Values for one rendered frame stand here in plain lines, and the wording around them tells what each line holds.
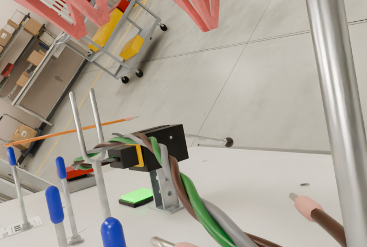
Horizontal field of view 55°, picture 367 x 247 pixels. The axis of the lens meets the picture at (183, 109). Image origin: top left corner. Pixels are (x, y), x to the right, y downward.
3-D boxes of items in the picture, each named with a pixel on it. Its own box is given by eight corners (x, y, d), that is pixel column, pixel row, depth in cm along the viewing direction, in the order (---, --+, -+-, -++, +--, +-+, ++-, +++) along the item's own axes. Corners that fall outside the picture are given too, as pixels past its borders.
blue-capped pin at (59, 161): (87, 240, 35) (69, 154, 34) (72, 247, 34) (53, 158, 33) (81, 237, 36) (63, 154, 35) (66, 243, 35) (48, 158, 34)
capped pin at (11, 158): (36, 225, 43) (17, 138, 42) (25, 231, 41) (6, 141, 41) (28, 225, 43) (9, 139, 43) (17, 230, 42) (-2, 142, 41)
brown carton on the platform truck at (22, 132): (31, 135, 764) (16, 127, 749) (38, 131, 720) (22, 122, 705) (22, 151, 746) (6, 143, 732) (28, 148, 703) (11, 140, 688)
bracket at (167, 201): (188, 206, 39) (179, 162, 39) (170, 214, 38) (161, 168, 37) (164, 201, 43) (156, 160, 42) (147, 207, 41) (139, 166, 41)
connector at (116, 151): (160, 157, 38) (157, 139, 38) (122, 169, 35) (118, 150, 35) (146, 156, 41) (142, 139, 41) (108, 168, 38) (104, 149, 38)
